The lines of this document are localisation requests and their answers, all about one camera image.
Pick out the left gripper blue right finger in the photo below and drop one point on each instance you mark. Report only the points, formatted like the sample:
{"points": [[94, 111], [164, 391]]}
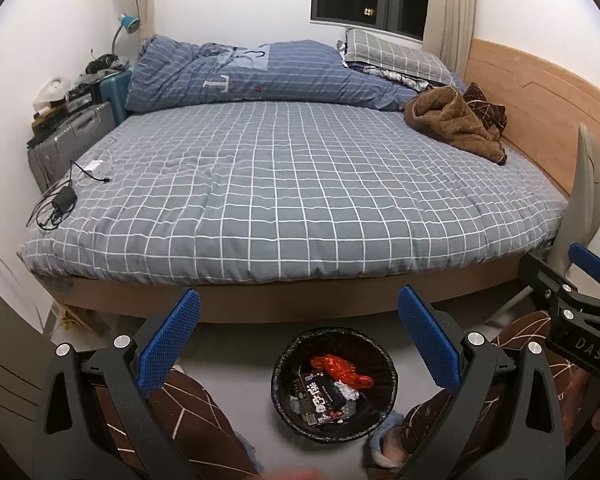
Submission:
{"points": [[437, 338]]}

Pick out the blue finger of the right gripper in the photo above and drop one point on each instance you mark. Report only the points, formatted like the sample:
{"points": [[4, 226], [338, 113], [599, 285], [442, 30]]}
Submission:
{"points": [[585, 260], [546, 284]]}

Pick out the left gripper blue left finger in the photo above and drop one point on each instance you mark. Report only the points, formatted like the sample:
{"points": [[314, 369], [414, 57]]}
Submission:
{"points": [[160, 340]]}

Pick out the red plastic bag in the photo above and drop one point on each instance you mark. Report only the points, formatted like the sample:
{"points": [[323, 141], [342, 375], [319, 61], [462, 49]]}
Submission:
{"points": [[341, 370]]}

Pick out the brown cookie box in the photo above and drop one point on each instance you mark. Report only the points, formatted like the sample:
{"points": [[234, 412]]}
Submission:
{"points": [[320, 401]]}

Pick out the black lined trash bin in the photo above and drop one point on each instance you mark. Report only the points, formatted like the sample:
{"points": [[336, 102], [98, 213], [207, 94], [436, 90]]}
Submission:
{"points": [[361, 416]]}

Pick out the grey chair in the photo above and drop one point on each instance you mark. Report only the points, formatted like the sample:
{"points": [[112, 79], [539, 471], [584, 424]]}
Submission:
{"points": [[581, 219]]}

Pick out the person's brown patterned leg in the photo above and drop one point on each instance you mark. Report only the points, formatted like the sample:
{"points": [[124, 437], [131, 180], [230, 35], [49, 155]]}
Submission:
{"points": [[200, 430]]}

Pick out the pink slipper foot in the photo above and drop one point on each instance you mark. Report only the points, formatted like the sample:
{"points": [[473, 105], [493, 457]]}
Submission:
{"points": [[385, 444]]}

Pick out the grey checked bed sheet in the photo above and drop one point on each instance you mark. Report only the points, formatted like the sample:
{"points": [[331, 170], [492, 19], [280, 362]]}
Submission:
{"points": [[261, 192]]}

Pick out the brown fleece blanket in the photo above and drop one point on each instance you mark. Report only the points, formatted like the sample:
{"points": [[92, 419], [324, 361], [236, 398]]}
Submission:
{"points": [[444, 115]]}

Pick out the grey suitcase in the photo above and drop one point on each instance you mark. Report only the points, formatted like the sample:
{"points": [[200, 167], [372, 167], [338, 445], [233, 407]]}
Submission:
{"points": [[49, 159]]}

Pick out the beige curtain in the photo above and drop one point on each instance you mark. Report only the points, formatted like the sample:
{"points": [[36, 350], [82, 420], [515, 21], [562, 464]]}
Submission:
{"points": [[449, 29]]}

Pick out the teal suitcase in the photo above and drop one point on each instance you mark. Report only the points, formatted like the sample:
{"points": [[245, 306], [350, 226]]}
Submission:
{"points": [[114, 89]]}

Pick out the blue quilt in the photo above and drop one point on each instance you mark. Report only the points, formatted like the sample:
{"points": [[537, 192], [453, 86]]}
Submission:
{"points": [[169, 73]]}

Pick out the grey checked pillow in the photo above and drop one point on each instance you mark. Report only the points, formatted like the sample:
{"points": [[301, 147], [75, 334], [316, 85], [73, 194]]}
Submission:
{"points": [[366, 48]]}

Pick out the blue desk lamp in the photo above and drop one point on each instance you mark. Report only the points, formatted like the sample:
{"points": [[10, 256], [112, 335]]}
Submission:
{"points": [[127, 23]]}

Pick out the black charger with cable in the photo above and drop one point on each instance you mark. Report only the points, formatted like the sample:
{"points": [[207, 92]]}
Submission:
{"points": [[57, 203]]}

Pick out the white charger with cable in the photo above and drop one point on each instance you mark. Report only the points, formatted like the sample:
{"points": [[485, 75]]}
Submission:
{"points": [[96, 167]]}

